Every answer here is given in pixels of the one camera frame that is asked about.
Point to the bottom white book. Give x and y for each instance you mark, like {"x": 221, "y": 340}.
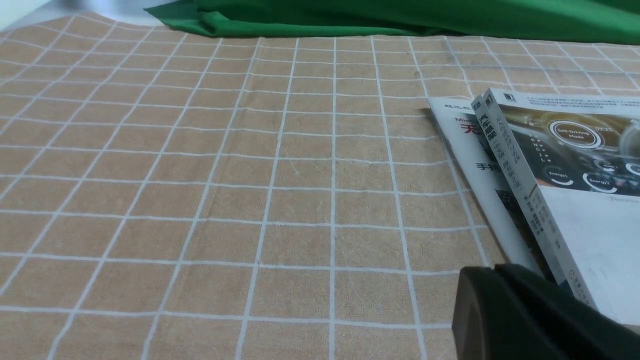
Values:
{"x": 474, "y": 156}

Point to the top book autonomous driving cover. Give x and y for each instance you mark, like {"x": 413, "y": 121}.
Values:
{"x": 577, "y": 158}

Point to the green backdrop cloth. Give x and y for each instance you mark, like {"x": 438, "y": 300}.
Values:
{"x": 574, "y": 21}

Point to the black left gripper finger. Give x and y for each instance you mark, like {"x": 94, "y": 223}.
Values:
{"x": 510, "y": 313}

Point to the orange checked tablecloth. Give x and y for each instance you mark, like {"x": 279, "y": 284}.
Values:
{"x": 166, "y": 196}

